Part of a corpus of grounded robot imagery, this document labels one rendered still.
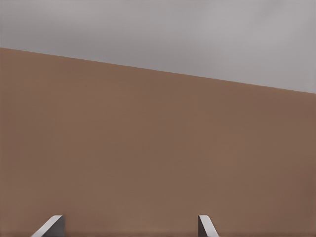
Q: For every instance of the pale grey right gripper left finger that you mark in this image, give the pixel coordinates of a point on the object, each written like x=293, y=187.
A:
x=54, y=227

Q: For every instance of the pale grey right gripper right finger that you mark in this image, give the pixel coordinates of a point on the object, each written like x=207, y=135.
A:
x=206, y=227

